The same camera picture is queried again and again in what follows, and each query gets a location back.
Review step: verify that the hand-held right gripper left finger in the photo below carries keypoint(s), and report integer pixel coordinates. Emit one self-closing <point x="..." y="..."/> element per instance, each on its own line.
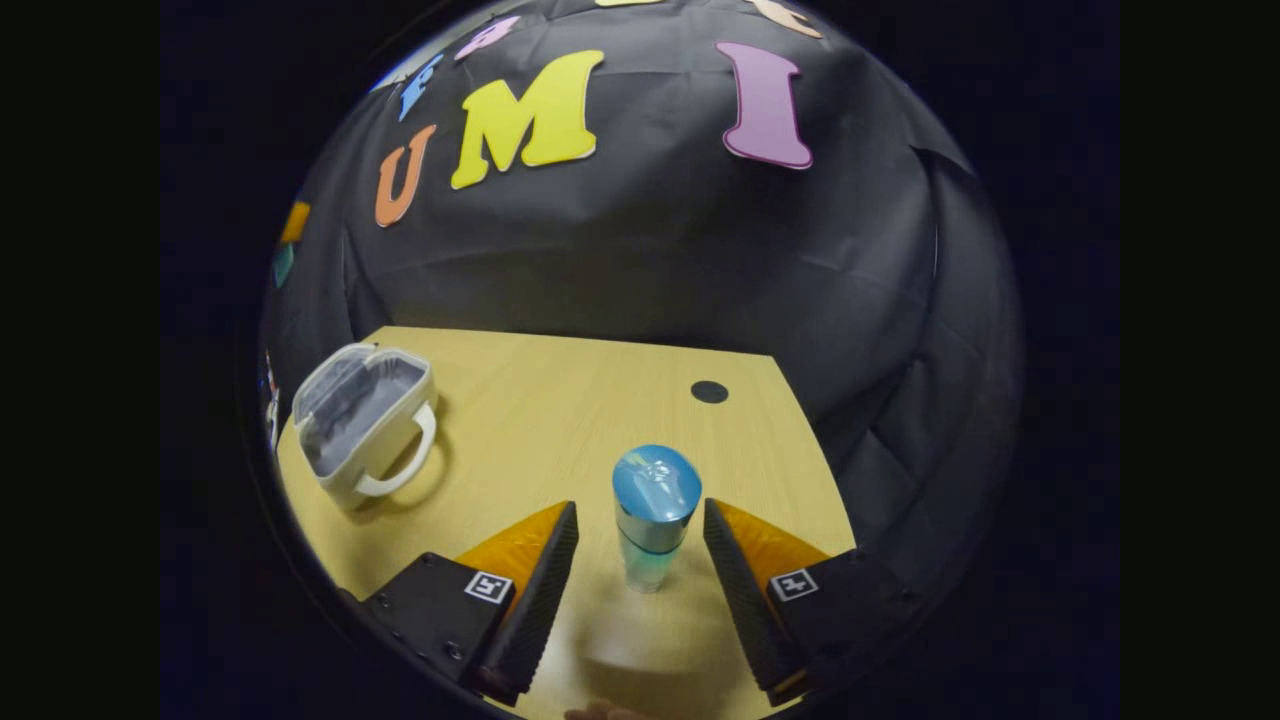
<point x="535" y="610"/>

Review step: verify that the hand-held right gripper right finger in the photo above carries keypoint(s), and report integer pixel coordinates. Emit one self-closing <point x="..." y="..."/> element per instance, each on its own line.
<point x="750" y="610"/>

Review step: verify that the blue capped clear bottle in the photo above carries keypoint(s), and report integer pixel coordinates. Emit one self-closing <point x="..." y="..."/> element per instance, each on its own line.
<point x="655" y="490"/>

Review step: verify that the white suitcase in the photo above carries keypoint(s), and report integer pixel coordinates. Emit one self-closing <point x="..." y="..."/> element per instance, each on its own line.
<point x="350" y="410"/>

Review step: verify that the black table grommet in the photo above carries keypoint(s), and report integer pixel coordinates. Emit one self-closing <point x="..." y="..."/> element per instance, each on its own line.
<point x="709" y="392"/>

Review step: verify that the white printed banner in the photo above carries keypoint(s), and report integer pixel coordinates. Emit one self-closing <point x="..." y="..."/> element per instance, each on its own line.
<point x="271" y="400"/>

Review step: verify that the black backdrop cloth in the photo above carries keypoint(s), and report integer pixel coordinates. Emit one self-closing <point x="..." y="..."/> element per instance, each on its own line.
<point x="650" y="250"/>

